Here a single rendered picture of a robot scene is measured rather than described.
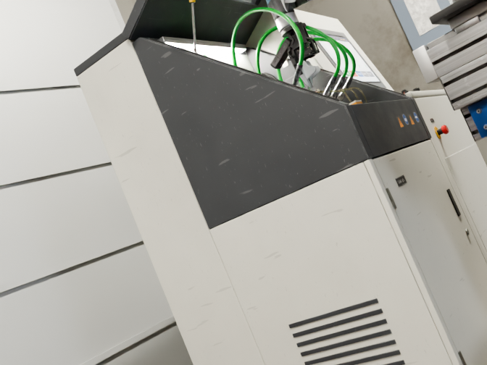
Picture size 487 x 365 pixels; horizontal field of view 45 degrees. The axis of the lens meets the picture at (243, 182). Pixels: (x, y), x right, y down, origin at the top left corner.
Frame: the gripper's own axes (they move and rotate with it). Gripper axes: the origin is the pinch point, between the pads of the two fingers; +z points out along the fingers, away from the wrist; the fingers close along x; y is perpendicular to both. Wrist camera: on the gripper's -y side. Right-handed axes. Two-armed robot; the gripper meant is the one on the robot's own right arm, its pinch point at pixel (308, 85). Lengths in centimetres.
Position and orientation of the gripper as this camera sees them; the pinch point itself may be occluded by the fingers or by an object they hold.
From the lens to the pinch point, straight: 205.2
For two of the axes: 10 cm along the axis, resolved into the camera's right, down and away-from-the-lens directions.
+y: 7.7, -3.7, -5.3
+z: 3.9, 9.2, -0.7
